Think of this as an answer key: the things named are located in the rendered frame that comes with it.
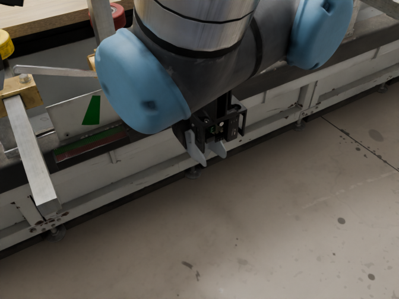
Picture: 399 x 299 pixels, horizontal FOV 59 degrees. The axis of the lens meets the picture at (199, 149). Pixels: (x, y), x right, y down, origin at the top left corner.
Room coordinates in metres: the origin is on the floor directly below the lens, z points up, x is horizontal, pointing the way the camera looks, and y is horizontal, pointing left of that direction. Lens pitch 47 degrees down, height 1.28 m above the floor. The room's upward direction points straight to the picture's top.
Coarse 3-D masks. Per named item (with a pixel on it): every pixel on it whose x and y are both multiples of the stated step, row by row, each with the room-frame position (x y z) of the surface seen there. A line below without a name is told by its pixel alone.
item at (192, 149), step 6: (186, 132) 0.39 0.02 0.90; (192, 132) 0.38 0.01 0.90; (186, 138) 0.39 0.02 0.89; (192, 138) 0.38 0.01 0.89; (186, 144) 0.39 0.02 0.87; (192, 144) 0.38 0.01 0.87; (186, 150) 0.39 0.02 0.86; (192, 150) 0.39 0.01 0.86; (198, 150) 0.37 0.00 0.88; (192, 156) 0.39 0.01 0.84; (198, 156) 0.37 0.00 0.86; (198, 162) 0.40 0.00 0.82; (204, 162) 0.35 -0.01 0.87
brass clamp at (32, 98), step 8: (8, 80) 0.57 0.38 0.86; (16, 80) 0.57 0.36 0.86; (32, 80) 0.57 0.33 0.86; (8, 88) 0.55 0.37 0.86; (16, 88) 0.55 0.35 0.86; (24, 88) 0.55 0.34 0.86; (32, 88) 0.55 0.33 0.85; (0, 96) 0.52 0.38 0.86; (8, 96) 0.53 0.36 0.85; (24, 96) 0.54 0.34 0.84; (32, 96) 0.55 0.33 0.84; (40, 96) 0.56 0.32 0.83; (0, 104) 0.52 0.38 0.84; (24, 104) 0.54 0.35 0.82; (32, 104) 0.55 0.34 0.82; (40, 104) 0.55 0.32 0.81; (0, 112) 0.52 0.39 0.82
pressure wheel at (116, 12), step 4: (112, 4) 0.80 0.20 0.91; (116, 4) 0.80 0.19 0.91; (112, 8) 0.78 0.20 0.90; (116, 8) 0.78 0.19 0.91; (120, 8) 0.78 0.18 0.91; (88, 12) 0.76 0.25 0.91; (112, 12) 0.76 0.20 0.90; (116, 12) 0.76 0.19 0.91; (120, 12) 0.76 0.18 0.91; (124, 12) 0.77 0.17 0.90; (116, 16) 0.75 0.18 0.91; (120, 16) 0.75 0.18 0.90; (124, 16) 0.77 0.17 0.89; (116, 20) 0.74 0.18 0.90; (120, 20) 0.75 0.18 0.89; (124, 20) 0.76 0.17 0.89; (116, 24) 0.74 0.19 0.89; (120, 24) 0.75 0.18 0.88; (124, 24) 0.76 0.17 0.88; (116, 28) 0.74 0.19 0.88
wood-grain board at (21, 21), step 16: (32, 0) 0.84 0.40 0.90; (48, 0) 0.84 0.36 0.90; (64, 0) 0.84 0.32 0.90; (80, 0) 0.84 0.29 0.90; (112, 0) 0.84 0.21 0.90; (128, 0) 0.85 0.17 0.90; (0, 16) 0.76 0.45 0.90; (16, 16) 0.76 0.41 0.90; (32, 16) 0.76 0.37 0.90; (48, 16) 0.76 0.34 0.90; (64, 16) 0.77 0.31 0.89; (80, 16) 0.79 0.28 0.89; (16, 32) 0.71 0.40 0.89; (32, 32) 0.73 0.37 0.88
